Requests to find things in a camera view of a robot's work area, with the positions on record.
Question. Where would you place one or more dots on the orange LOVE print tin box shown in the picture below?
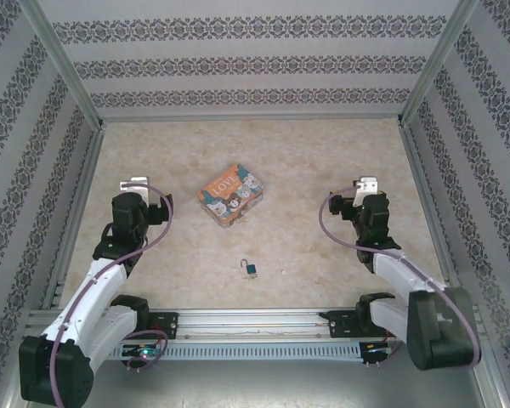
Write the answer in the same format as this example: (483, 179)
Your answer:
(231, 195)

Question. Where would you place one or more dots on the small blue padlock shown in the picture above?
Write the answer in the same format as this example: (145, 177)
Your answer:
(251, 269)

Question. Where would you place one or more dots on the small brass key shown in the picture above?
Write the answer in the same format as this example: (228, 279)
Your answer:
(251, 277)

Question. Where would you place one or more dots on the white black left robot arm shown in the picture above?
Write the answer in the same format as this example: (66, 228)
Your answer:
(93, 289)

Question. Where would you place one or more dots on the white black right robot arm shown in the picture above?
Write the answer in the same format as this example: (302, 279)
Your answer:
(399, 272)

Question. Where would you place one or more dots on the aluminium frame side rail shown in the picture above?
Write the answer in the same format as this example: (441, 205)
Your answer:
(429, 204)
(83, 183)

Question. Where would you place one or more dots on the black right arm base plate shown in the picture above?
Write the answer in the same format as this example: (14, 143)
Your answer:
(340, 324)

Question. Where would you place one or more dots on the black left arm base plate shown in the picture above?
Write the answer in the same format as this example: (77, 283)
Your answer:
(166, 325)

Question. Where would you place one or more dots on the aluminium frame cross beam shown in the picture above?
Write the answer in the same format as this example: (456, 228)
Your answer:
(251, 117)

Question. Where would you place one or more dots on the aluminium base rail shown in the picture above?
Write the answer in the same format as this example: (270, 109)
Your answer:
(255, 323)

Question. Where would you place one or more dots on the aluminium frame post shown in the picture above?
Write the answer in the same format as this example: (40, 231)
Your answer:
(64, 64)
(440, 64)

